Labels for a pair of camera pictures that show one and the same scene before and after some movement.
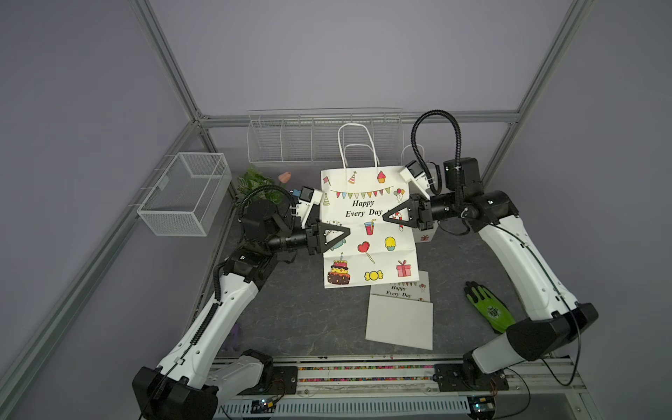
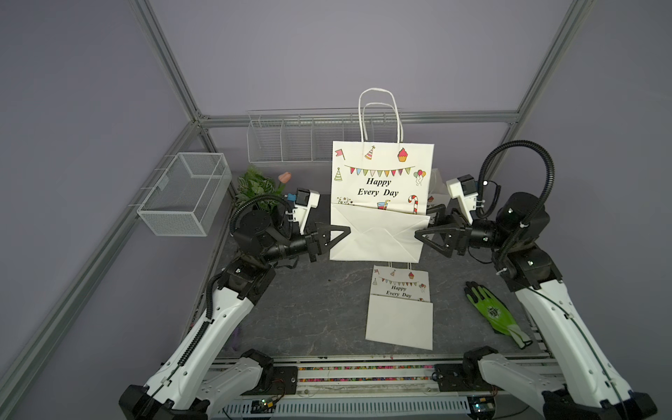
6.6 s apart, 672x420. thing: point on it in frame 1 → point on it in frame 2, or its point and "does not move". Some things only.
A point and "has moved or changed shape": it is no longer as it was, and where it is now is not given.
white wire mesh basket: x=187 y=197 does not move
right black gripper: x=419 y=213 → x=454 y=238
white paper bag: x=356 y=194 has moved or changed shape
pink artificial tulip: x=284 y=178 does not move
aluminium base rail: x=404 y=389 does not move
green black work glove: x=494 y=310 does not move
